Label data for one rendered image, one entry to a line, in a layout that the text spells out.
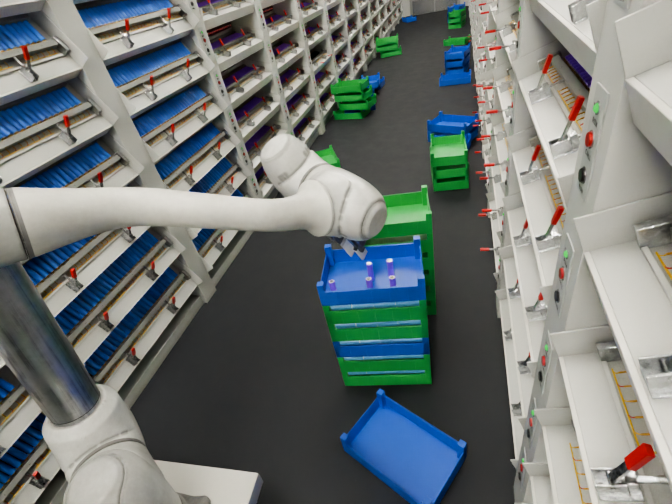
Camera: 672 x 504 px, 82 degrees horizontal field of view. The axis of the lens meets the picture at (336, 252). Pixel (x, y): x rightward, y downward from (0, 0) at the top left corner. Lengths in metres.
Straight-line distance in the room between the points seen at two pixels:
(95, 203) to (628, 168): 0.67
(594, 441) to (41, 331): 0.89
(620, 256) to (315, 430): 1.09
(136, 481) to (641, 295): 0.86
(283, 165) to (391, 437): 0.91
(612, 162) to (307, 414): 1.19
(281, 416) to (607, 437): 1.06
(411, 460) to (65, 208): 1.07
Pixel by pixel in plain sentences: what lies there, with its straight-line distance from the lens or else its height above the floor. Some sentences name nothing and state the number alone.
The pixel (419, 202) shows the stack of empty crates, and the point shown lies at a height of 0.41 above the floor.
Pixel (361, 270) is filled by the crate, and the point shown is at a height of 0.40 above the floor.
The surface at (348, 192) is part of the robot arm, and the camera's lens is 0.67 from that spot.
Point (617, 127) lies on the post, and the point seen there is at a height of 1.02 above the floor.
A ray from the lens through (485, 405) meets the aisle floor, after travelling 1.40.
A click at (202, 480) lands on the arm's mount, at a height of 0.24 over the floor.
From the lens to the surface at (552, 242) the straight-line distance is 0.84.
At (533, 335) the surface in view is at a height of 0.49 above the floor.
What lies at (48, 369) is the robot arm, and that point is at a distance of 0.95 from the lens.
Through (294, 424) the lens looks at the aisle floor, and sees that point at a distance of 1.43.
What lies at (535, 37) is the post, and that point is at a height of 0.96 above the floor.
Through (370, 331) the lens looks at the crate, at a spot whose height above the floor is 0.28.
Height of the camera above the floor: 1.19
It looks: 36 degrees down
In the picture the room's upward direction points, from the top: 13 degrees counter-clockwise
